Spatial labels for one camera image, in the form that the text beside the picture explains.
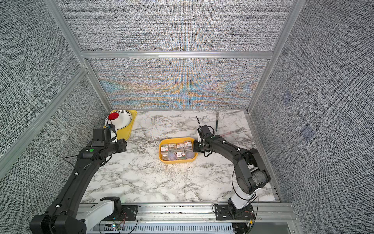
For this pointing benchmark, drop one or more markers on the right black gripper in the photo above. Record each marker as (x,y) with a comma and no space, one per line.
(195,148)

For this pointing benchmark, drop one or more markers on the yellow plastic storage box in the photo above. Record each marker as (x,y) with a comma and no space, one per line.
(178,145)

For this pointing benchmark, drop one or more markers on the round clear clip jar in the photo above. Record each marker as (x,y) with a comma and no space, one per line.
(172,156)

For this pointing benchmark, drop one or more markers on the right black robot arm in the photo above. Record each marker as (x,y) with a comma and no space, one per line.
(250,171)

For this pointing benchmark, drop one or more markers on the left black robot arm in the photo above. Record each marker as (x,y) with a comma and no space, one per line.
(61,215)

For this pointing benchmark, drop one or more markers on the yellow flat tray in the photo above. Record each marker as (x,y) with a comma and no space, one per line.
(126,132)

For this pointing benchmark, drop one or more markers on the white cup red inside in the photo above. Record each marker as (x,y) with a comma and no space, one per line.
(114,117)

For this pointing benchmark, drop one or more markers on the white patterned bowl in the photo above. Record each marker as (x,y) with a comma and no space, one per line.
(125,119)

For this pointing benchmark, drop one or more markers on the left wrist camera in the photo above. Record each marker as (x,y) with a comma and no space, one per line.
(111,126)

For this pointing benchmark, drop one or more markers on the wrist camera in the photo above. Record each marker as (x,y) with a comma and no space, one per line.
(111,126)
(205,132)

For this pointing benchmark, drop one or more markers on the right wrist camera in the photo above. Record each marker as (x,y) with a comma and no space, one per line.
(205,132)

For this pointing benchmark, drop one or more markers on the green handled fork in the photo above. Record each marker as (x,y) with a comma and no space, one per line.
(217,120)

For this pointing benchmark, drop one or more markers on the pink handled fork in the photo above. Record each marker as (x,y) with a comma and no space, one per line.
(232,132)

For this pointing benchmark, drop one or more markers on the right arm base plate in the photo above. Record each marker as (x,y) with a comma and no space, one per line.
(229,212)

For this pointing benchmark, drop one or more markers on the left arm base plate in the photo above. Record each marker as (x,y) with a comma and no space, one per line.
(127,213)

